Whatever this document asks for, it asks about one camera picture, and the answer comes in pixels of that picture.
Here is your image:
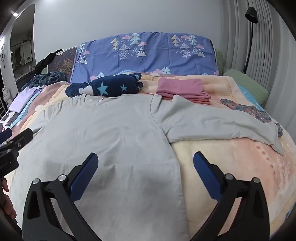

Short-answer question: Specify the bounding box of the green pillow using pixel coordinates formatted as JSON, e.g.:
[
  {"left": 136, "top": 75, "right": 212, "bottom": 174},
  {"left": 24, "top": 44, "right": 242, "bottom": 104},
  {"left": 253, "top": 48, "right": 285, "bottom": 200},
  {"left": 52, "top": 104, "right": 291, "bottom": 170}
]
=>
[{"left": 215, "top": 49, "right": 269, "bottom": 110}]

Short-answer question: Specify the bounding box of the folded lavender cloth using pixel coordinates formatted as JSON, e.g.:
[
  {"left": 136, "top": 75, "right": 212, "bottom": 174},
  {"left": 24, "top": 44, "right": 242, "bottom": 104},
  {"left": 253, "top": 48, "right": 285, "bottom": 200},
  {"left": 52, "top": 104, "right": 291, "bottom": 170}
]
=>
[{"left": 9, "top": 85, "right": 46, "bottom": 113}]

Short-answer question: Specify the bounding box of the dark teal fuzzy blanket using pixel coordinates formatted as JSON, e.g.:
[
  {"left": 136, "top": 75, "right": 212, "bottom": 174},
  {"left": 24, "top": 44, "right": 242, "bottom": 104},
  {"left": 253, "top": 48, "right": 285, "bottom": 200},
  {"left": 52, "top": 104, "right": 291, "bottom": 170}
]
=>
[{"left": 21, "top": 71, "right": 66, "bottom": 91}]

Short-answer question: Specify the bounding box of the black garment on headboard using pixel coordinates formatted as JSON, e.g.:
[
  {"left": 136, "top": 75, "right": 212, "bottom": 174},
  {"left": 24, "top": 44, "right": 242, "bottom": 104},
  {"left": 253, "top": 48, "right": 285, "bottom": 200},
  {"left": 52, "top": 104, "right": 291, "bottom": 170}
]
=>
[{"left": 34, "top": 49, "right": 63, "bottom": 76}]

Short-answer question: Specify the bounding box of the floral patterned garment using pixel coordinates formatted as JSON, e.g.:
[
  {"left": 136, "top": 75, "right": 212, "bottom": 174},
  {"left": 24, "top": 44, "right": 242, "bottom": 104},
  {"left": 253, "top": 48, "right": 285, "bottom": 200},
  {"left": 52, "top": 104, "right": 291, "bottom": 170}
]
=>
[{"left": 220, "top": 98, "right": 272, "bottom": 123}]

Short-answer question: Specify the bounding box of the navy star plush garment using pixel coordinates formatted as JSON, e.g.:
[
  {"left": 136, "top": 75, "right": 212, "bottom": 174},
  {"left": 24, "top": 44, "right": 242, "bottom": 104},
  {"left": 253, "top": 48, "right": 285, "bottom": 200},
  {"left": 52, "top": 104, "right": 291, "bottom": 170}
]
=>
[{"left": 65, "top": 73, "right": 144, "bottom": 97}]

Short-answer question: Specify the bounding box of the light grey t-shirt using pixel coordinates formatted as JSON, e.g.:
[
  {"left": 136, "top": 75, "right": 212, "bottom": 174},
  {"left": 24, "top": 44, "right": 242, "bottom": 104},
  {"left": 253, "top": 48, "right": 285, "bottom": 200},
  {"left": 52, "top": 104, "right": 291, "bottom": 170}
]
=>
[{"left": 10, "top": 94, "right": 283, "bottom": 240}]

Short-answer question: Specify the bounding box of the black floor lamp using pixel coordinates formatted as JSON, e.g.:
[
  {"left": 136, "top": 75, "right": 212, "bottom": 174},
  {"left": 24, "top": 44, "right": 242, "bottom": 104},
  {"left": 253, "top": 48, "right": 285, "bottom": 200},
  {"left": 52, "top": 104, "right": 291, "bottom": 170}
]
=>
[{"left": 242, "top": 6, "right": 258, "bottom": 74}]

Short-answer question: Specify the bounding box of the brown patterned bed sheet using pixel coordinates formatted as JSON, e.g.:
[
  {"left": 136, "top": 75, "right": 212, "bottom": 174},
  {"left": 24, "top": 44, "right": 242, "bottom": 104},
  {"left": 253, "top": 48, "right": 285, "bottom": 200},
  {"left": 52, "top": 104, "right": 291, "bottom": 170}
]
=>
[{"left": 0, "top": 85, "right": 47, "bottom": 134}]

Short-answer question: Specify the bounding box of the cream peach plush blanket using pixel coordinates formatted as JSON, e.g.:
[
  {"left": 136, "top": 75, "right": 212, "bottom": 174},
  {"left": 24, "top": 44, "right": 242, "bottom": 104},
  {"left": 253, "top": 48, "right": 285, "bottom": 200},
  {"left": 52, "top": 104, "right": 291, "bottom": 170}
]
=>
[{"left": 7, "top": 75, "right": 295, "bottom": 239}]

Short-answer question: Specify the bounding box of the grey pleated curtain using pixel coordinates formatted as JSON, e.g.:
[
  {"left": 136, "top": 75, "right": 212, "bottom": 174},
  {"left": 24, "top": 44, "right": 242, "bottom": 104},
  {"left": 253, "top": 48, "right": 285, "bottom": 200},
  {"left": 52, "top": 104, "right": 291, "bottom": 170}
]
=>
[{"left": 220, "top": 1, "right": 295, "bottom": 138}]

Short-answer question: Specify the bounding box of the person's left hand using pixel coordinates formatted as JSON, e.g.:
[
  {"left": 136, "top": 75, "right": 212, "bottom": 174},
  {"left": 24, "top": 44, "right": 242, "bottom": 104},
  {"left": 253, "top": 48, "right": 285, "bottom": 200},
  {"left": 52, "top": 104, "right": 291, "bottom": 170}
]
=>
[{"left": 1, "top": 178, "right": 16, "bottom": 219}]

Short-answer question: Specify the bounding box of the blue tree-print pillow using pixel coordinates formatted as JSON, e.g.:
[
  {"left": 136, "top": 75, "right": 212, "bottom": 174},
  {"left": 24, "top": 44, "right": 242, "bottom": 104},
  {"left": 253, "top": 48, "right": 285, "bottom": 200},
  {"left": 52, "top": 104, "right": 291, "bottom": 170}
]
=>
[{"left": 70, "top": 32, "right": 219, "bottom": 83}]

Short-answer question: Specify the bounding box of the dark tree-print pillow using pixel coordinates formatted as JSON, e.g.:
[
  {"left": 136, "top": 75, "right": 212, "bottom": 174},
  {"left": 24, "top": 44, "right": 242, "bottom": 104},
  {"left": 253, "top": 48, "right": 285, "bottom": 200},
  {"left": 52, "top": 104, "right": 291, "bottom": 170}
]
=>
[{"left": 48, "top": 47, "right": 77, "bottom": 83}]

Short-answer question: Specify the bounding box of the white cat figurine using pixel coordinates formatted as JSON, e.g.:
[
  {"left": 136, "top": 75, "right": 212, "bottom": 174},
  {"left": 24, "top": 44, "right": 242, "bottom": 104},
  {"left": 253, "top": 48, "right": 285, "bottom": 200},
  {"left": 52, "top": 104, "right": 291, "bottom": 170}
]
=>
[{"left": 2, "top": 86, "right": 13, "bottom": 108}]

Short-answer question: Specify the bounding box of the white arched mirror frame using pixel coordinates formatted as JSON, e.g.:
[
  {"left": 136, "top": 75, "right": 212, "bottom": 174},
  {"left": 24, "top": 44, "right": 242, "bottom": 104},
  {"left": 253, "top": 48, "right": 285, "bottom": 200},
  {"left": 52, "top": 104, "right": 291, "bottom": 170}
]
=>
[{"left": 1, "top": 4, "right": 36, "bottom": 108}]

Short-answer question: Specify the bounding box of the folded pink clothes stack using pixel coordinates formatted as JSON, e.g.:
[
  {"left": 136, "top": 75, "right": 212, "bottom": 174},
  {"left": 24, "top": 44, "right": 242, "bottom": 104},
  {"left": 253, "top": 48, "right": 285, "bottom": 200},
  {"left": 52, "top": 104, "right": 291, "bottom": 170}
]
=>
[{"left": 156, "top": 77, "right": 211, "bottom": 104}]

